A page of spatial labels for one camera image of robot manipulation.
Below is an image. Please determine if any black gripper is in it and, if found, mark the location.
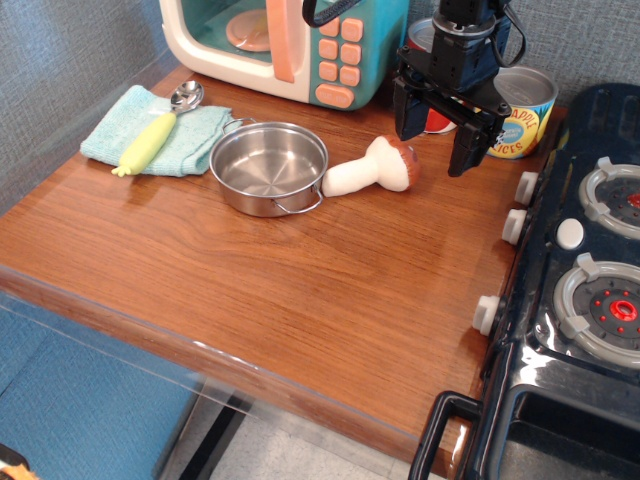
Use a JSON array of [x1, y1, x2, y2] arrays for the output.
[[393, 11, 511, 177]]

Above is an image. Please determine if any pineapple slices can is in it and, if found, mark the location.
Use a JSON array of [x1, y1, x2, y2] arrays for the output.
[[488, 66, 558, 159]]

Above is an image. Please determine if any orange object at corner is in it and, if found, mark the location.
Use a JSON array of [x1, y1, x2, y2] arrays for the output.
[[0, 444, 39, 480]]

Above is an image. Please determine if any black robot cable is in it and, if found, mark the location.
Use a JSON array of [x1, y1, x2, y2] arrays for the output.
[[301, 0, 362, 29]]

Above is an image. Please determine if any tomato sauce can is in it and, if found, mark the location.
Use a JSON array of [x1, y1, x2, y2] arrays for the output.
[[405, 17, 459, 135]]

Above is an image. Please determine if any shiny metal pot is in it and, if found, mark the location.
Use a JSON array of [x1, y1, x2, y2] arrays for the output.
[[209, 118, 328, 218]]

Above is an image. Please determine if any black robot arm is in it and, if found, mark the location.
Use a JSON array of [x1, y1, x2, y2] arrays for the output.
[[393, 1, 511, 177]]

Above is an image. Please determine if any clear acrylic table guard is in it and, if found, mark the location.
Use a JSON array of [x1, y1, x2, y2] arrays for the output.
[[1, 268, 417, 479]]

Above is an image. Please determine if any teal folded cloth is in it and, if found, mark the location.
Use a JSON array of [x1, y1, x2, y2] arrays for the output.
[[80, 85, 232, 177]]

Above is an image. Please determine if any dark blue toy stove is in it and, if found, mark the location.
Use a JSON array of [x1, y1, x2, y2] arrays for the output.
[[410, 83, 639, 479]]

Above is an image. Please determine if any plush white brown mushroom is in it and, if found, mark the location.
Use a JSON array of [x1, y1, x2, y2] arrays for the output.
[[322, 135, 421, 197]]

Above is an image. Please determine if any spoon with yellow handle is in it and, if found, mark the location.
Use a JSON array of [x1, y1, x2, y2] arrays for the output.
[[111, 80, 204, 178]]

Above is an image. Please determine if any teal toy microwave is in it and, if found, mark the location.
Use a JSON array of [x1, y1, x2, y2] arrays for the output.
[[160, 1, 409, 111]]

